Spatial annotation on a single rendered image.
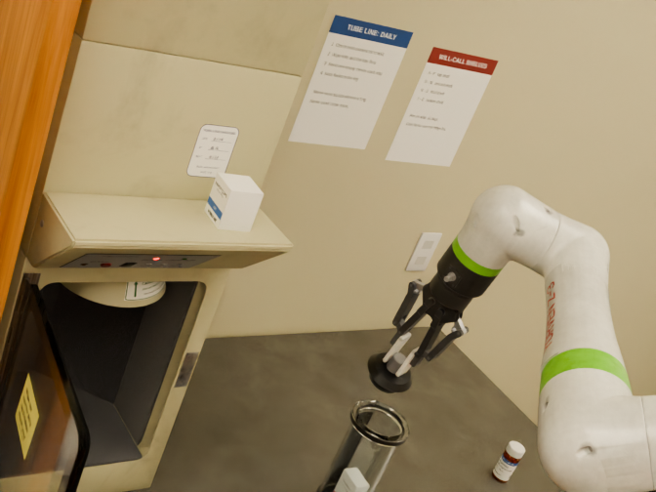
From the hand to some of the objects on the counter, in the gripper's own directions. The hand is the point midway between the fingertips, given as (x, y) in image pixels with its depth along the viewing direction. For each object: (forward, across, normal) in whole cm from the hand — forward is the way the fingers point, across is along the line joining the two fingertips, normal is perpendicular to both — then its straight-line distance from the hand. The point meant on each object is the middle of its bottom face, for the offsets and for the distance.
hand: (402, 354), depth 166 cm
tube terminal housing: (+30, -27, -52) cm, 66 cm away
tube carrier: (+26, +11, -13) cm, 31 cm away
